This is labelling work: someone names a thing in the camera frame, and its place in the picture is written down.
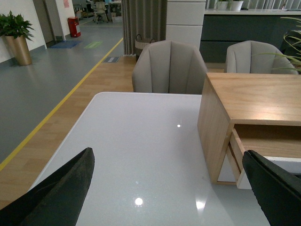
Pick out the potted plant in gold pot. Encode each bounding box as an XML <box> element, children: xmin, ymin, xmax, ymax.
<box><xmin>0</xmin><ymin>11</ymin><xmax>33</xmax><ymax>66</ymax></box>

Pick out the blue floor mat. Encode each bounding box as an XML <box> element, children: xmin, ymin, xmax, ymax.
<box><xmin>48</xmin><ymin>40</ymin><xmax>82</xmax><ymax>49</ymax></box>

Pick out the grey curtain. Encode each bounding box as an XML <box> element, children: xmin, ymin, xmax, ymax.
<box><xmin>121</xmin><ymin>0</ymin><xmax>167</xmax><ymax>55</ymax></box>

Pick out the green plant leaves right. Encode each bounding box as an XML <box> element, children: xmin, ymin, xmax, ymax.
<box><xmin>257</xmin><ymin>16</ymin><xmax>301</xmax><ymax>75</ymax></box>

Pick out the red fire extinguisher box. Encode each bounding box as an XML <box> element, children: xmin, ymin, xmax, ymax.
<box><xmin>67</xmin><ymin>16</ymin><xmax>81</xmax><ymax>38</ymax></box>

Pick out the grey office chair far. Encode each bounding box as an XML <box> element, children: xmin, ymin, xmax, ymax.
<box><xmin>92</xmin><ymin>0</ymin><xmax>109</xmax><ymax>23</ymax></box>

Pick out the grey armchair right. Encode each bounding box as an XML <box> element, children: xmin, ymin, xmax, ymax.
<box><xmin>225</xmin><ymin>40</ymin><xmax>298</xmax><ymax>75</ymax></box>

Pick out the white front wooden drawer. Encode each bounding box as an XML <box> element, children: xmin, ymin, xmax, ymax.
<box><xmin>218</xmin><ymin>124</ymin><xmax>301</xmax><ymax>189</ymax></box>

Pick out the grey armchair near table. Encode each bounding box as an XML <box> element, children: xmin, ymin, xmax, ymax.
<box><xmin>132</xmin><ymin>40</ymin><xmax>208</xmax><ymax>95</ymax></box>

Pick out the white potted plant on counter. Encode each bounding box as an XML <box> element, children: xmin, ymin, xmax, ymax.
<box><xmin>229</xmin><ymin>0</ymin><xmax>244</xmax><ymax>11</ymax></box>

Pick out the white pillar cabinet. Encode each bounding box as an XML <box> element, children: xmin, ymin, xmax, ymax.
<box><xmin>166</xmin><ymin>0</ymin><xmax>206</xmax><ymax>48</ymax></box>

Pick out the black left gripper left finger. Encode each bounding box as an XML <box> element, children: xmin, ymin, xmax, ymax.
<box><xmin>0</xmin><ymin>147</ymin><xmax>95</xmax><ymax>226</ymax></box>

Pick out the wooden drawer cabinet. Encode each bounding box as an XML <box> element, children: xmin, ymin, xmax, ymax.
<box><xmin>198</xmin><ymin>73</ymin><xmax>301</xmax><ymax>185</ymax></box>

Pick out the woven basket with handles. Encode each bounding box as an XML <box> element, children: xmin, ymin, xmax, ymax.
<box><xmin>135</xmin><ymin>34</ymin><xmax>157</xmax><ymax>61</ymax></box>

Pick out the dark grey counter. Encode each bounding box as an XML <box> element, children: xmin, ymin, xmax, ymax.
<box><xmin>199</xmin><ymin>9</ymin><xmax>301</xmax><ymax>63</ymax></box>

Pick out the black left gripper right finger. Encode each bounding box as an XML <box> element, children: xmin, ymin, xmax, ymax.
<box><xmin>242</xmin><ymin>150</ymin><xmax>301</xmax><ymax>226</ymax></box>

